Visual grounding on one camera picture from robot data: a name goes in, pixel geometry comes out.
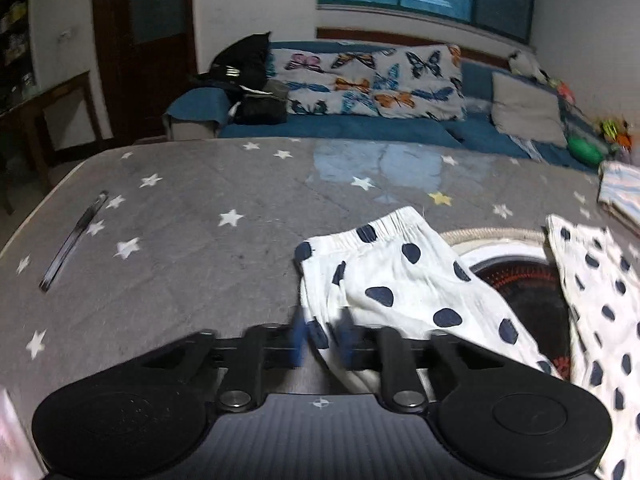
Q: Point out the butterfly print blanket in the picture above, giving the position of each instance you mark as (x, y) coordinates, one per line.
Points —
(360, 85)

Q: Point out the green toy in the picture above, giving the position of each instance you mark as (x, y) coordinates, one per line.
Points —
(585, 149)

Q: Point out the colourful toy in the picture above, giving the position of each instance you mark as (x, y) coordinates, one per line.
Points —
(617, 132)

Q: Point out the white plastic basket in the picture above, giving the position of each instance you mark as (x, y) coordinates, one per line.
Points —
(15, 440)

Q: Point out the round black induction cooker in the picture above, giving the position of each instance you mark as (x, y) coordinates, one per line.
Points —
(530, 290)

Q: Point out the white light switch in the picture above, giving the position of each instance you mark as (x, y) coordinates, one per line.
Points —
(65, 36)

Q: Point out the dark wooden door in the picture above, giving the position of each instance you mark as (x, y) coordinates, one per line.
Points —
(150, 60)

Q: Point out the grey cushion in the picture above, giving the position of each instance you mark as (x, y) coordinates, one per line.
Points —
(525, 110)

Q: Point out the dark bag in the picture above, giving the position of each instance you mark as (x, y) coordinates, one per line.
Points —
(260, 107)

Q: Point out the white polka dot shirt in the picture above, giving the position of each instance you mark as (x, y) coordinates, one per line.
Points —
(600, 285)

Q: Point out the blue sofa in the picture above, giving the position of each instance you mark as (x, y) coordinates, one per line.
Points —
(350, 127)

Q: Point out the dark wooden shelf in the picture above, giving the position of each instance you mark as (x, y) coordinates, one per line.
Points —
(12, 35)

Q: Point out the dark pen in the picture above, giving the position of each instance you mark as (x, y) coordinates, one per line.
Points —
(75, 240)

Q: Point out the white plush toy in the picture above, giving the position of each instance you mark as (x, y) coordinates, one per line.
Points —
(525, 65)

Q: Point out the wooden desk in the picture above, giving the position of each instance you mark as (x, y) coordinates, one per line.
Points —
(60, 92)

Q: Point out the black jacket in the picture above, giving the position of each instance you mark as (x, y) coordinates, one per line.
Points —
(240, 62)

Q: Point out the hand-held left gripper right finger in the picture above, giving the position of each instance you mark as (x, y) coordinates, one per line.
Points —
(346, 345)

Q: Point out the white polka dot pants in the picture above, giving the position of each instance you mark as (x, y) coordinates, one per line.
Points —
(400, 270)

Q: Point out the grey star table cover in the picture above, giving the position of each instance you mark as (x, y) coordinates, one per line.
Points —
(200, 240)

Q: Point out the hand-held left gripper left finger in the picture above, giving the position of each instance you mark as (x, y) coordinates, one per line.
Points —
(298, 345)

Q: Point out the folded striped cloth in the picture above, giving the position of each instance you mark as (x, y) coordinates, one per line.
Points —
(622, 190)

